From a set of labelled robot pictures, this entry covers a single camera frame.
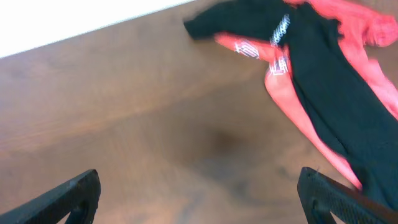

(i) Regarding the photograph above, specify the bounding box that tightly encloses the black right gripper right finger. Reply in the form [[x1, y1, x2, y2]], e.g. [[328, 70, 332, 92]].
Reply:
[[297, 167, 397, 224]]

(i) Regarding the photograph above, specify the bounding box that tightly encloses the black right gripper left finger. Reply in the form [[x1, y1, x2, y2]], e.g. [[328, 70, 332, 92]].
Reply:
[[1, 169, 101, 224]]

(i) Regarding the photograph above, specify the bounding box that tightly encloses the black garment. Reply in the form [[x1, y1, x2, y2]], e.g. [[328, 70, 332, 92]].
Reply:
[[184, 1, 397, 209]]

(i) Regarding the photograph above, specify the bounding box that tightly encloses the red printed garment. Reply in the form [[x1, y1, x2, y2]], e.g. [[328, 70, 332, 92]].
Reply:
[[215, 1, 397, 189]]

